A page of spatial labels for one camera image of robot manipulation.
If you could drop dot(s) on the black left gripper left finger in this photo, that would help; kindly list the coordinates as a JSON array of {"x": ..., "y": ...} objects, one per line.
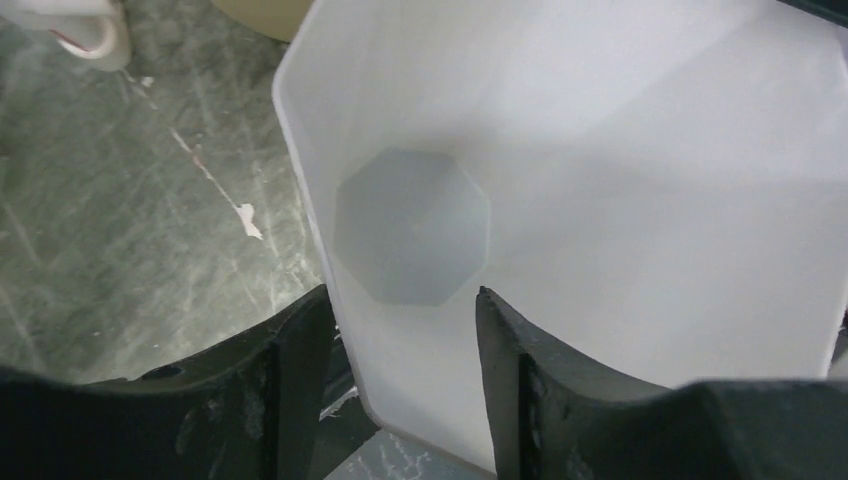
[{"x": 245, "y": 408}]

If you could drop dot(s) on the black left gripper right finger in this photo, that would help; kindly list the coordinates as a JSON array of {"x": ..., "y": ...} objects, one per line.
[{"x": 556, "y": 413}]

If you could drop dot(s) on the white octagonal plastic container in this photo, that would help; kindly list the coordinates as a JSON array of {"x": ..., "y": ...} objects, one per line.
[{"x": 662, "y": 185}]

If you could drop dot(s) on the blue and cream bucket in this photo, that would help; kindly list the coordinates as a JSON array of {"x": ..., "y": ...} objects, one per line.
[{"x": 277, "y": 19}]

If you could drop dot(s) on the black base bar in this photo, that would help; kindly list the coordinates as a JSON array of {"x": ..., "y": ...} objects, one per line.
[{"x": 343, "y": 425}]

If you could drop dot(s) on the white PVC pipe frame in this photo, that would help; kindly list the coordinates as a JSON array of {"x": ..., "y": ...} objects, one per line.
[{"x": 94, "y": 31}]

